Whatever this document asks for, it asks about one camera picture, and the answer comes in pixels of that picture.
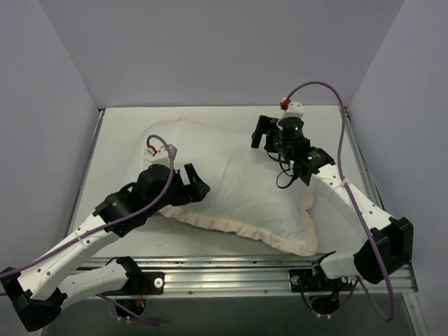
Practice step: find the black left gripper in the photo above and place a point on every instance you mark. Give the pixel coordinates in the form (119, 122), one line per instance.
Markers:
(187, 189)

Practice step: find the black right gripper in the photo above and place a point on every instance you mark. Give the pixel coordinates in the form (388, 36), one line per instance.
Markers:
(267, 133)

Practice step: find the grey and cream pillowcase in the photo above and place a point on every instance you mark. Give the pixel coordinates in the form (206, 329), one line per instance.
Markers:
(247, 196)

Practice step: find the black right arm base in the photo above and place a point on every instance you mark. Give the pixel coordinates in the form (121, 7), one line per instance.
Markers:
(320, 294)

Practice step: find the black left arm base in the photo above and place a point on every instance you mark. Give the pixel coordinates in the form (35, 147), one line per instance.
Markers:
(139, 283)

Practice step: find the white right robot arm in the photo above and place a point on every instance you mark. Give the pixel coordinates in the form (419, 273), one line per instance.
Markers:
(387, 241)

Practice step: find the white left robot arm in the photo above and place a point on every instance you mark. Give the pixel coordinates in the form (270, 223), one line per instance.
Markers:
(40, 292)

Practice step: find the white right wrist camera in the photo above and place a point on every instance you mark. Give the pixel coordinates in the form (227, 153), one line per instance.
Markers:
(291, 109)

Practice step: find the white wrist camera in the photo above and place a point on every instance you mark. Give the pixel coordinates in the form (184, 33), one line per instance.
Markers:
(154, 156)
(291, 109)

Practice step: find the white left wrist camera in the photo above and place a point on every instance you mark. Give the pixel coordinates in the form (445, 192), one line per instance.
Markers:
(154, 156)

